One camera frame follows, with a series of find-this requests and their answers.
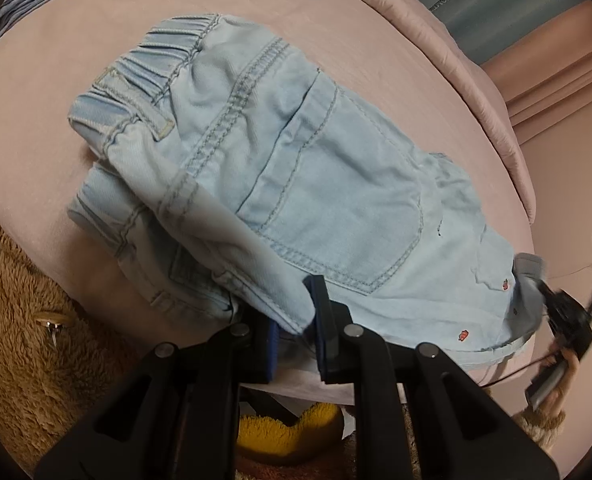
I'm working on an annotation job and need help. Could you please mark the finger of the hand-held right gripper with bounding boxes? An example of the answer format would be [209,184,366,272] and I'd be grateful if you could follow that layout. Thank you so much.
[538,280,564,322]

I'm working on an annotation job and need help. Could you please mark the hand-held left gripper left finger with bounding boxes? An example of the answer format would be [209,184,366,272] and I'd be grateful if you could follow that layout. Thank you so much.
[33,317,281,480]

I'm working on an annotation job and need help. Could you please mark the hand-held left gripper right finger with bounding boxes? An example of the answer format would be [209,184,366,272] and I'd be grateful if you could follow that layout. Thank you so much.
[303,274,560,480]

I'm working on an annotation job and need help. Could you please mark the light blue denim pants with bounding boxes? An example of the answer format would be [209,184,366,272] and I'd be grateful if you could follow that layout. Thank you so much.
[67,12,546,367]

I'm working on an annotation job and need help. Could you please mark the person's right forearm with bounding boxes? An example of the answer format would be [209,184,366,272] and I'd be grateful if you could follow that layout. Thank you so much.
[512,405,567,446]

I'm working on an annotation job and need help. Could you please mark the person's right hand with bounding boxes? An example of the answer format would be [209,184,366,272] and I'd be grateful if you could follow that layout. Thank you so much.
[546,342,582,417]

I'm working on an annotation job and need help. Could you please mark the white cloth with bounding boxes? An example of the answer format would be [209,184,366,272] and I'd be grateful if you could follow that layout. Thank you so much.
[240,379,407,437]

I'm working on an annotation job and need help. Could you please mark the pink curtain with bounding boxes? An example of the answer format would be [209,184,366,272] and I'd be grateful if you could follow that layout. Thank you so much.
[480,0,592,143]

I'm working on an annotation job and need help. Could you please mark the grey-blue curtain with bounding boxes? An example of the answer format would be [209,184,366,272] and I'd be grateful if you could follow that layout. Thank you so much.
[376,0,589,66]

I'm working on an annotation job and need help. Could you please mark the pink padded bed rim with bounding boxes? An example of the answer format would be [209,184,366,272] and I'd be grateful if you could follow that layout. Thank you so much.
[301,0,536,223]

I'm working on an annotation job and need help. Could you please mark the pink bed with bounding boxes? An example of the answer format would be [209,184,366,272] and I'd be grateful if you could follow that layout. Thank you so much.
[0,0,536,391]

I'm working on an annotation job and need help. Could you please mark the white power cable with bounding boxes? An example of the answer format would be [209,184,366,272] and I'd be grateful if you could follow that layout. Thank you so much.
[550,259,592,281]

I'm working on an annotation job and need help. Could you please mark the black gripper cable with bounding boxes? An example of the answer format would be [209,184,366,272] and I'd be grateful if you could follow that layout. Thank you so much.
[468,352,559,391]

